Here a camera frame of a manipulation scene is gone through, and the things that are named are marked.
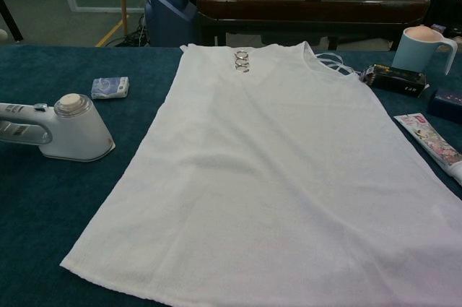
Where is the blue white tissue pack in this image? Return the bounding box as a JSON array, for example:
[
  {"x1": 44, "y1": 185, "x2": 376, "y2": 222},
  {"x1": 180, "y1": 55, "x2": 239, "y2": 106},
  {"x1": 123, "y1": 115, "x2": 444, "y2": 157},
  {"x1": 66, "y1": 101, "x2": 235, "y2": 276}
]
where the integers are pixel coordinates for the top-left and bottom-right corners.
[{"x1": 90, "y1": 76, "x2": 130, "y2": 100}]

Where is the light blue handled mug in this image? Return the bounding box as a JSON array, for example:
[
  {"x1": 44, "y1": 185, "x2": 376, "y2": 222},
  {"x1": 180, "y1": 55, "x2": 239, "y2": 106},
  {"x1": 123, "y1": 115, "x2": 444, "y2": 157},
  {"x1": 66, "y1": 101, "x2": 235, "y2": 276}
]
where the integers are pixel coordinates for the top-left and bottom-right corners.
[{"x1": 391, "y1": 25, "x2": 458, "y2": 76}]

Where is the black metal frame leg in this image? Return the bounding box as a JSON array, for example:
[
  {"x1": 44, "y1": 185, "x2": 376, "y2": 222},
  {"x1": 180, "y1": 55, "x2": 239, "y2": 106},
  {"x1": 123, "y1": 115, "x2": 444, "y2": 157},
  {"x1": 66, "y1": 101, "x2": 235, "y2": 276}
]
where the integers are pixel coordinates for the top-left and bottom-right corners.
[{"x1": 0, "y1": 0, "x2": 25, "y2": 43}]

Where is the white handheld garment steamer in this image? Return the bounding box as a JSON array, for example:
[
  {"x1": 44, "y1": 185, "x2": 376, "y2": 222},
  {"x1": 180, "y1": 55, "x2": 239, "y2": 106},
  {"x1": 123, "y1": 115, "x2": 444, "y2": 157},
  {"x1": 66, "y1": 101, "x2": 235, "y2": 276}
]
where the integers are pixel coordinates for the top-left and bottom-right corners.
[{"x1": 0, "y1": 92, "x2": 116, "y2": 162}]

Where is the floral print toothpaste tube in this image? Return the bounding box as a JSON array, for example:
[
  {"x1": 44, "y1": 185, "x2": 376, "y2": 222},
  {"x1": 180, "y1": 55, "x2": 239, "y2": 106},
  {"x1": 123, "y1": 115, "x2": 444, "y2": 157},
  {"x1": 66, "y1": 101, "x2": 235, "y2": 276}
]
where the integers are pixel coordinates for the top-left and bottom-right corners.
[{"x1": 393, "y1": 113, "x2": 462, "y2": 186}]

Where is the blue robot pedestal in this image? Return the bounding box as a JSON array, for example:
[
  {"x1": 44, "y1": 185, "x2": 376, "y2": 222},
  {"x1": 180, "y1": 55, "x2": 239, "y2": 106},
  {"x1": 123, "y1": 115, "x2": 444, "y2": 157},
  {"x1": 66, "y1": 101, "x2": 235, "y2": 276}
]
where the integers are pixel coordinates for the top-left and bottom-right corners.
[{"x1": 144, "y1": 0, "x2": 198, "y2": 48}]

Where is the brown mahjong table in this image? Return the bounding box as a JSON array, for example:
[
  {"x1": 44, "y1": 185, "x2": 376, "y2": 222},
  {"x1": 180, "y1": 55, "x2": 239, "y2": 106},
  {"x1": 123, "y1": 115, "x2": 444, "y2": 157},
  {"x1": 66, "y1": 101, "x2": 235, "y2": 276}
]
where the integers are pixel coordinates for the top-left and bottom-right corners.
[{"x1": 196, "y1": 0, "x2": 431, "y2": 51}]

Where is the black floor cable bundle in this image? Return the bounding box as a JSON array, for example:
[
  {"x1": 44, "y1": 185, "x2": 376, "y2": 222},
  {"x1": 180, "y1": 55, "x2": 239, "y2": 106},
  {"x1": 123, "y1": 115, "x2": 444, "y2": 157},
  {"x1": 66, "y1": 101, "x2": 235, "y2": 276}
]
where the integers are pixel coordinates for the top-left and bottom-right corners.
[{"x1": 119, "y1": 27, "x2": 149, "y2": 48}]

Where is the dark blue floral box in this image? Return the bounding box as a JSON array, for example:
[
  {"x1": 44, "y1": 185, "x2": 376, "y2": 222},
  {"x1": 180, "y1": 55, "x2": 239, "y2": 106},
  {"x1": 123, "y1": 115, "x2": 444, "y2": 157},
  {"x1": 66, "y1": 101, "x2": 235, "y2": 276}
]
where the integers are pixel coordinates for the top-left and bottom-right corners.
[{"x1": 427, "y1": 86, "x2": 462, "y2": 121}]

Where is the black rectangular carton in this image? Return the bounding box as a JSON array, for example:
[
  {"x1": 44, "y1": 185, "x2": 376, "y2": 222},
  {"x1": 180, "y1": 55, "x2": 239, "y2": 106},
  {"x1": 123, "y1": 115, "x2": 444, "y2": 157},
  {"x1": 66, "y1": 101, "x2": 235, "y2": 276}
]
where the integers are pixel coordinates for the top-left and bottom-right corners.
[{"x1": 360, "y1": 64, "x2": 430, "y2": 98}]

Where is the white sleeveless top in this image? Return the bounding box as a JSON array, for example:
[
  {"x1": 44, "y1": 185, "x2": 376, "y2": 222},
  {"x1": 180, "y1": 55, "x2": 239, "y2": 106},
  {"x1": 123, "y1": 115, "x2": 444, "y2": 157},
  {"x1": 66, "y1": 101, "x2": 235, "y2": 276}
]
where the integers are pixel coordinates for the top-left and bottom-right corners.
[{"x1": 59, "y1": 41, "x2": 462, "y2": 307}]

